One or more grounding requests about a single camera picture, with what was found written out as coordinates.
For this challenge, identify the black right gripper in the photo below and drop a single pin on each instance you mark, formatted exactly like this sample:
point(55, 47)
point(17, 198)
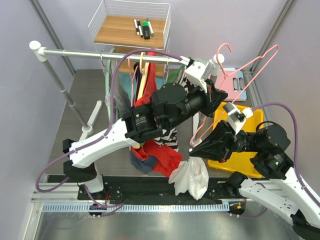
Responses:
point(213, 147)

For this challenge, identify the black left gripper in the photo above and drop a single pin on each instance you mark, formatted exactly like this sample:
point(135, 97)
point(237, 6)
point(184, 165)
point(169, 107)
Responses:
point(214, 96)

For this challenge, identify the white tank top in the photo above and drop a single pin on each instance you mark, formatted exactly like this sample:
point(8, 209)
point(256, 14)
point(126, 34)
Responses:
point(191, 176)

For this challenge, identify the black white striped top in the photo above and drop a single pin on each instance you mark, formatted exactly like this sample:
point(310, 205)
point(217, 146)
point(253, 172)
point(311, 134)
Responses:
point(169, 138)

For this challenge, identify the green plastic hanger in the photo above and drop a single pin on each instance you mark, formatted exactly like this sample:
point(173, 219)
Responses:
point(176, 76)

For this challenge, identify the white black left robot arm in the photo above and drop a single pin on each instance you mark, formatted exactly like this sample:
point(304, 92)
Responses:
point(168, 107)

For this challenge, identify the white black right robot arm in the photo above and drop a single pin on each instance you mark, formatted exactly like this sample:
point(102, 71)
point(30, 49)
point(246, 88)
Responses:
point(301, 206)

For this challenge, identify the wooden hanger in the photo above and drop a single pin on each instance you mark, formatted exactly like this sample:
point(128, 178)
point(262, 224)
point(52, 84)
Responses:
point(142, 77)

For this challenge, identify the mint green hanger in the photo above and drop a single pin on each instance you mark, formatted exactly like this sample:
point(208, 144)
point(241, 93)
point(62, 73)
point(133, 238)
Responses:
point(107, 70)

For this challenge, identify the pink clipboard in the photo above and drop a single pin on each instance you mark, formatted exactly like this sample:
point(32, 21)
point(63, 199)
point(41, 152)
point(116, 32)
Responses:
point(228, 85)

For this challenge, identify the red t-shirt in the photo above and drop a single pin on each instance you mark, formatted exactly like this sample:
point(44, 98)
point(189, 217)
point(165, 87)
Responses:
point(167, 159)

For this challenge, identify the navy blue garment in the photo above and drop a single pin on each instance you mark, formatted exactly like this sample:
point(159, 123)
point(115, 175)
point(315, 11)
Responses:
point(146, 166)

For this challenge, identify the grey garment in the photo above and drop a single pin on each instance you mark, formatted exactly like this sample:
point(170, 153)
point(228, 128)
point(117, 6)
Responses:
point(120, 96)

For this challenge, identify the teal folder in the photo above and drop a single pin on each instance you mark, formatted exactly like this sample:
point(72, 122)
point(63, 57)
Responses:
point(125, 77)

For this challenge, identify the green highlighter marker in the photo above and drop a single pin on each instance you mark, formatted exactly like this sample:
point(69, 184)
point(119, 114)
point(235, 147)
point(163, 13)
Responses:
point(146, 30)

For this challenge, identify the black white marker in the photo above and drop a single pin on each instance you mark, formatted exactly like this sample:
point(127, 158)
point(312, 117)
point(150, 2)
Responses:
point(140, 28)
point(136, 26)

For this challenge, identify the green capped marker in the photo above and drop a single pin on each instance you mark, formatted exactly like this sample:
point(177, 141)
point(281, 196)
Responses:
point(150, 27)

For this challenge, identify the silver clothes rack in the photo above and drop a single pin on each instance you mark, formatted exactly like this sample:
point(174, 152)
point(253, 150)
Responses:
point(42, 52)

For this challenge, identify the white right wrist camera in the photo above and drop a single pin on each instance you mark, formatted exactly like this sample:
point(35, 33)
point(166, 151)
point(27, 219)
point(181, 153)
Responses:
point(236, 118)

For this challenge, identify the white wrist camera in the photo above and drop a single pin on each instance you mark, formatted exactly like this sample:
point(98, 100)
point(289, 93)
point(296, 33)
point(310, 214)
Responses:
point(197, 72)
point(236, 118)

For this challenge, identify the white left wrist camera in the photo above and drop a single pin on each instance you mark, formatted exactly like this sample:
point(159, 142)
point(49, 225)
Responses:
point(197, 72)

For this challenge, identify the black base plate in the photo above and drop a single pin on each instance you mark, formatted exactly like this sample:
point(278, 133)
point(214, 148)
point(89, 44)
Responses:
point(155, 190)

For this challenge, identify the white slotted cable duct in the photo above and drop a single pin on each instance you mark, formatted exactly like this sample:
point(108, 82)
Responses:
point(83, 207)

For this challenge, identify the white wire shelf basket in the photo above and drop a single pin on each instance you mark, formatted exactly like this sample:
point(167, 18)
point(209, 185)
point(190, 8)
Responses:
point(114, 24)

